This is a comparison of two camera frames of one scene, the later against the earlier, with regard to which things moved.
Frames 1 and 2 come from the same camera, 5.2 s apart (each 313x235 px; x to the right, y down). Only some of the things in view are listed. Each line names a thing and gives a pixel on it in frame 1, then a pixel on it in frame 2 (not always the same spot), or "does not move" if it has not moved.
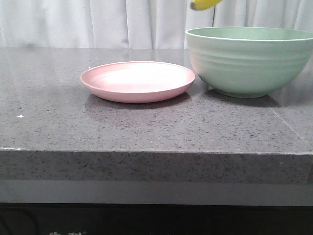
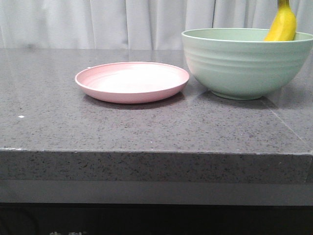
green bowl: x=248 y=62 does not move
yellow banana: x=200 y=5 to x=283 y=27
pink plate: x=136 y=82 does not move
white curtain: x=142 y=24 does not move
